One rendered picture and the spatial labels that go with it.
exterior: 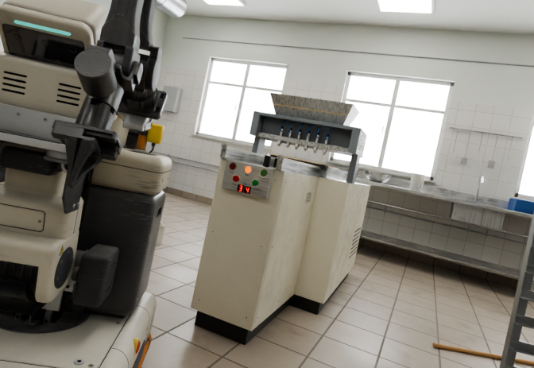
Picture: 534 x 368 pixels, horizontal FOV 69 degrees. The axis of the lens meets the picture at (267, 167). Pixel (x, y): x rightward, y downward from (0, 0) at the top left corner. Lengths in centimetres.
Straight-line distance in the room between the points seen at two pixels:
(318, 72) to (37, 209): 513
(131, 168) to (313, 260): 151
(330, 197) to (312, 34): 399
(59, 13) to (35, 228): 51
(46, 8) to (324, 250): 194
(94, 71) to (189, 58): 625
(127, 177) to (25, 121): 36
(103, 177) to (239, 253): 83
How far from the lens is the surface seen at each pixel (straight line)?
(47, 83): 107
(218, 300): 198
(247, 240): 186
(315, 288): 253
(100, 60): 71
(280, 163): 176
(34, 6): 107
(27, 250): 107
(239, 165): 184
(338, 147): 247
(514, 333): 171
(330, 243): 246
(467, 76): 565
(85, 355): 122
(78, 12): 105
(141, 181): 127
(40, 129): 105
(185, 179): 657
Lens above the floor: 87
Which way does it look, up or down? 1 degrees down
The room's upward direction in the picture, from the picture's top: 12 degrees clockwise
